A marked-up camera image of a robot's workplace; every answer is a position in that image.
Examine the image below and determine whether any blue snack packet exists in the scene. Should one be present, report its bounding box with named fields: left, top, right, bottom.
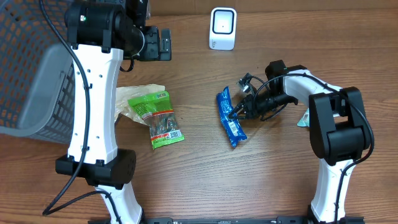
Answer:
left=216, top=86, right=247, bottom=148

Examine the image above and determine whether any light teal snack packet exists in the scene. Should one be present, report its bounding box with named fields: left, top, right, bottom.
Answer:
left=297, top=109, right=310, bottom=128

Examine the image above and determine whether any grey plastic mesh basket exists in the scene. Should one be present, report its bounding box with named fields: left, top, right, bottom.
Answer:
left=1, top=0, right=75, bottom=144

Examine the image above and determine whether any beige paper snack bag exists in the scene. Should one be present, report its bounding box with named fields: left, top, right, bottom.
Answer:
left=114, top=83, right=166, bottom=126

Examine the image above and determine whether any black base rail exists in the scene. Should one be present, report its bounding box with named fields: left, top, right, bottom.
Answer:
left=88, top=216, right=365, bottom=224

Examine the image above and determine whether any green clear snack bag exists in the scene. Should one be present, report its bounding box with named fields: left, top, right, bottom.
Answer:
left=127, top=90, right=185, bottom=150

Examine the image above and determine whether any white barcode scanner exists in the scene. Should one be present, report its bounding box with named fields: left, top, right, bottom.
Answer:
left=209, top=7, right=237, bottom=50

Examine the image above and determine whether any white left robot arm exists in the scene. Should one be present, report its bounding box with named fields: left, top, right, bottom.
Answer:
left=55, top=1, right=171, bottom=223

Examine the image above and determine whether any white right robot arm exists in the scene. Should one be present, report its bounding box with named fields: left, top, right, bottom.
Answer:
left=216, top=60, right=374, bottom=223

